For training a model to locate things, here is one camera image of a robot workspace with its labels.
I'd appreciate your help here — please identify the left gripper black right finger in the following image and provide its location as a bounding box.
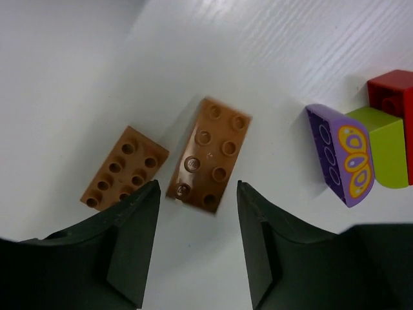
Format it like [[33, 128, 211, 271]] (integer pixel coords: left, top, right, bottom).
[[237, 181, 412, 309]]

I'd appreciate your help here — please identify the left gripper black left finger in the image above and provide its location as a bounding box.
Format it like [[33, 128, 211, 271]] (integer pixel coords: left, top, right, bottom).
[[1, 180, 161, 309]]

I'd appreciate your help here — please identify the orange lego plate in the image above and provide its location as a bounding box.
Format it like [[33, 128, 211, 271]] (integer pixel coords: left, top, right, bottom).
[[166, 97, 252, 214], [80, 126, 169, 211]]

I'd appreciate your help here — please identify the purple butterfly lego brick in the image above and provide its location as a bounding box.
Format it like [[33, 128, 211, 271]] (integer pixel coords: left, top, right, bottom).
[[305, 103, 375, 208]]

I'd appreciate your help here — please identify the lime green lego brick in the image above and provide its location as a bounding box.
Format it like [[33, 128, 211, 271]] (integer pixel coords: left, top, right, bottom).
[[347, 107, 408, 189]]

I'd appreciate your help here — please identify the red lego brick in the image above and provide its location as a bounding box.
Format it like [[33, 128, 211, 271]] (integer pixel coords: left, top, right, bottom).
[[367, 70, 413, 185]]

